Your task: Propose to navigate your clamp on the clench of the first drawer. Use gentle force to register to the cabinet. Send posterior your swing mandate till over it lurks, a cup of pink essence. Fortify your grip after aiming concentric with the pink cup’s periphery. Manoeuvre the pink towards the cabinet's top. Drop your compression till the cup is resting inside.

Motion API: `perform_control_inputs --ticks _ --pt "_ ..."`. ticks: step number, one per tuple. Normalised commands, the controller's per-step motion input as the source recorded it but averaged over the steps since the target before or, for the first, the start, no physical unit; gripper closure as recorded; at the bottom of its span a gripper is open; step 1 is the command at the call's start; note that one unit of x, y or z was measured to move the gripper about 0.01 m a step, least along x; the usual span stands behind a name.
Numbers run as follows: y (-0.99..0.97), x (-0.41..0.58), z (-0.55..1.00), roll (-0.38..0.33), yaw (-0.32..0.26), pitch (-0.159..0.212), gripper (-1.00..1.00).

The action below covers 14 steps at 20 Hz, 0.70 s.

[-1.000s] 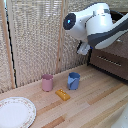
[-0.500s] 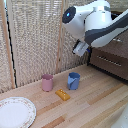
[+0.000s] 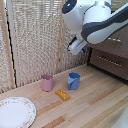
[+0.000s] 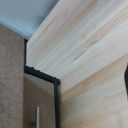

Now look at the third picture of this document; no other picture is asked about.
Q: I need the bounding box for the pink plastic cup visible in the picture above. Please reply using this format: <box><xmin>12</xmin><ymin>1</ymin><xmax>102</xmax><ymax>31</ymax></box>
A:
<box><xmin>41</xmin><ymin>73</ymin><xmax>55</xmax><ymax>93</ymax></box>

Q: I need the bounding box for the blue plastic cup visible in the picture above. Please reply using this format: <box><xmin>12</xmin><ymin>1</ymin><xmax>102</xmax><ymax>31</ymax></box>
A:
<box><xmin>67</xmin><ymin>72</ymin><xmax>81</xmax><ymax>91</ymax></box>

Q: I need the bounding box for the wooden screen post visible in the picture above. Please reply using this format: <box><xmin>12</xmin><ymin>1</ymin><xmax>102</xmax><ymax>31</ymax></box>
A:
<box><xmin>0</xmin><ymin>0</ymin><xmax>17</xmax><ymax>89</ymax></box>
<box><xmin>54</xmin><ymin>0</ymin><xmax>67</xmax><ymax>75</ymax></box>

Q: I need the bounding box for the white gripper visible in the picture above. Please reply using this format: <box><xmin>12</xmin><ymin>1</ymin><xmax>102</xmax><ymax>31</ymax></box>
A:
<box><xmin>67</xmin><ymin>34</ymin><xmax>89</xmax><ymax>56</ymax></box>

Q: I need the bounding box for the brown drawer with long handle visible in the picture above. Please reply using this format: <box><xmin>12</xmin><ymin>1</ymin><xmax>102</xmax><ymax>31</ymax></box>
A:
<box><xmin>89</xmin><ymin>48</ymin><xmax>128</xmax><ymax>81</ymax></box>
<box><xmin>88</xmin><ymin>32</ymin><xmax>128</xmax><ymax>58</ymax></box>

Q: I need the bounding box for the white floral rim plate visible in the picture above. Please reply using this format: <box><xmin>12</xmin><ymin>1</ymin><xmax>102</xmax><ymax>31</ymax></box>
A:
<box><xmin>0</xmin><ymin>96</ymin><xmax>37</xmax><ymax>128</ymax></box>

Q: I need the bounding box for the beige bamboo screen panel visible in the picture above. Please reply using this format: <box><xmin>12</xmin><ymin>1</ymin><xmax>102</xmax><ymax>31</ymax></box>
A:
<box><xmin>7</xmin><ymin>0</ymin><xmax>64</xmax><ymax>88</ymax></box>
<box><xmin>59</xmin><ymin>19</ymin><xmax>90</xmax><ymax>74</ymax></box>
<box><xmin>0</xmin><ymin>9</ymin><xmax>13</xmax><ymax>94</ymax></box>

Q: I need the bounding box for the yellow toy block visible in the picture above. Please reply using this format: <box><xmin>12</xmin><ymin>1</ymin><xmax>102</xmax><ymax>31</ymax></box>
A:
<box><xmin>54</xmin><ymin>88</ymin><xmax>72</xmax><ymax>102</ymax></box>

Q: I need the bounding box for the dark brown drawer cabinet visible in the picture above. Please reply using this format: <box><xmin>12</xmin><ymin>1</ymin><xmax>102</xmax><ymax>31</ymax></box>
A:
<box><xmin>86</xmin><ymin>31</ymin><xmax>128</xmax><ymax>82</ymax></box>

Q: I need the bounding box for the silver drawer handle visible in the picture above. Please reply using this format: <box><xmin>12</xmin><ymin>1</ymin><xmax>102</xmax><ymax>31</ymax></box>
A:
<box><xmin>96</xmin><ymin>54</ymin><xmax>123</xmax><ymax>67</ymax></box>
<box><xmin>107</xmin><ymin>36</ymin><xmax>124</xmax><ymax>44</ymax></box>

